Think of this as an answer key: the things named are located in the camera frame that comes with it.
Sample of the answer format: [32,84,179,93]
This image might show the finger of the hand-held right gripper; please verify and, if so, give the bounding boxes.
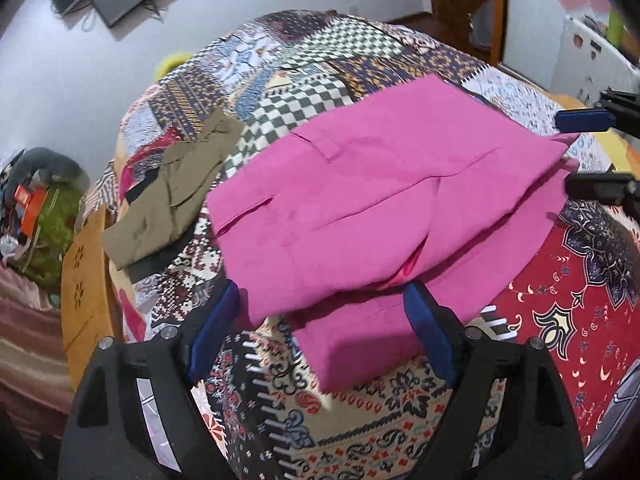
[554,87,640,139]
[564,172,640,206]

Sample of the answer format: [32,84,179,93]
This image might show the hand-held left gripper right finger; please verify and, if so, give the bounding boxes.
[403,280,586,480]

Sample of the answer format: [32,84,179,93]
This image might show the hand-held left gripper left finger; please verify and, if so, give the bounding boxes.
[59,280,241,480]

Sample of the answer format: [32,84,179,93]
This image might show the pink pants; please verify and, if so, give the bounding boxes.
[205,74,581,395]

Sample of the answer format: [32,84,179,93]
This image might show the olive green pants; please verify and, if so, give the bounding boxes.
[102,107,246,281]

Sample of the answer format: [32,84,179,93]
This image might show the white appliance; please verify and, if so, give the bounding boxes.
[549,14,640,107]

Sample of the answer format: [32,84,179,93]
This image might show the orange wooden bed board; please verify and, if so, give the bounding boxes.
[60,205,126,392]

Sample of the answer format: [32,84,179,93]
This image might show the striped brown rug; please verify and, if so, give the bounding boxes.
[0,260,77,443]

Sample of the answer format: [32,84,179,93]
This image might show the green patterned cloth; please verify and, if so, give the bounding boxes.
[10,182,87,291]

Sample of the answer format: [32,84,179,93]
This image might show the orange box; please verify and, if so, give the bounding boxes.
[15,185,47,237]

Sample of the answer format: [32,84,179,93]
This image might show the grey cloth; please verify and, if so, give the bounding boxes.
[20,147,90,187]

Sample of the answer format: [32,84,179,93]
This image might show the yellow cloth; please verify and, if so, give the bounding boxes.
[152,52,194,82]

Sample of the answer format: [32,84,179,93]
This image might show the patchwork printed blanket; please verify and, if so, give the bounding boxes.
[80,9,640,480]

